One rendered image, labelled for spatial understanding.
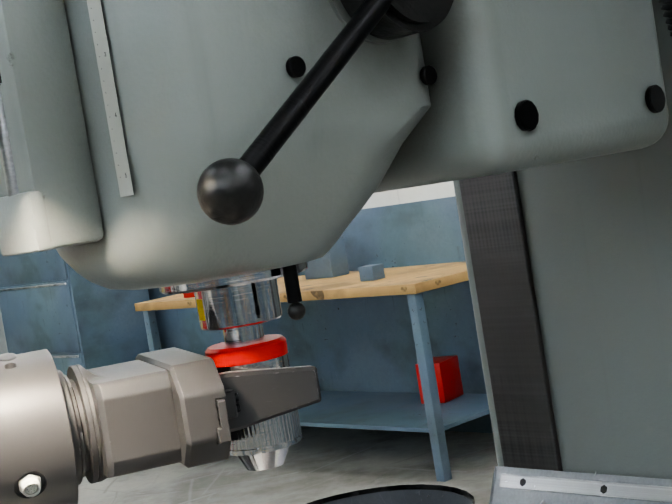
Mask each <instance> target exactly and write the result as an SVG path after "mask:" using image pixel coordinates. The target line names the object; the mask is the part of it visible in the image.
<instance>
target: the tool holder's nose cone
mask: <svg viewBox="0 0 672 504"><path fill-rule="evenodd" d="M289 447H290V446H289ZM289 447H286V448H283V449H279V450H276V451H271V452H267V453H261V454H254V455H245V456H237V457H238V458H239V460H240V461H241V462H242V464H243V465H244V466H245V468H246V469H247V470H249V471H261V470H267V469H272V468H275V467H278V466H281V465H283V464H284V463H285V459H286V456H287V453H288V450H289Z"/></svg>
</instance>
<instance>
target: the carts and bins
mask: <svg viewBox="0 0 672 504"><path fill-rule="evenodd" d="M472 503H473V504H475V500H474V496H472V495H471V494H470V493H468V492H467V491H464V490H461V489H458V488H455V487H449V486H442V485H426V484H417V485H396V486H386V487H377V488H370V489H364V490H357V491H352V492H348V493H343V494H338V495H334V496H330V497H326V498H323V499H319V500H315V501H313V502H310V503H307V504H472Z"/></svg>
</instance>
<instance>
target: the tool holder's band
mask: <svg viewBox="0 0 672 504"><path fill-rule="evenodd" d="M287 353H288V348H287V342H286V338H285V337H284V336H282V335H280V334H269V335H264V338H263V339H262V340H260V341H256V342H252V343H247V344H241V345H232V346H228V345H226V344H225V343H224V342H222V343H218V344H215V345H212V346H210V347H208V348H207V350H206V351H205V356H207V357H211V358H212V359H213V360H214V363H215V365H216V368H221V367H232V366H240V365H246V364H252V363H257V362H262V361H266V360H270V359H274V358H277V357H280V356H283V355H285V354H287Z"/></svg>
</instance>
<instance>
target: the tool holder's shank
mask: <svg viewBox="0 0 672 504"><path fill-rule="evenodd" d="M222 331H223V337H224V343H225V344H226V345H228V346H232V345H241V344H247V343H252V342H256V341H260V340H262V339H263V338H264V331H263V325H262V323H259V324H254V325H249V326H243V327H237V328H231V329H223V330H222Z"/></svg>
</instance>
